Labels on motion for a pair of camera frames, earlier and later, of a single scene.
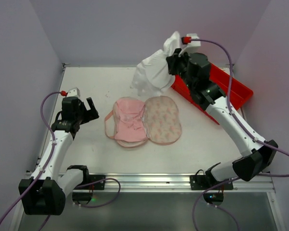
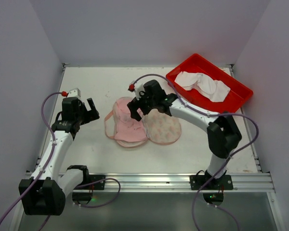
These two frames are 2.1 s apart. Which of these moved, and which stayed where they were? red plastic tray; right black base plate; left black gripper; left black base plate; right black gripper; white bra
Moved: white bra; right black gripper
Stayed: left black gripper; right black base plate; red plastic tray; left black base plate
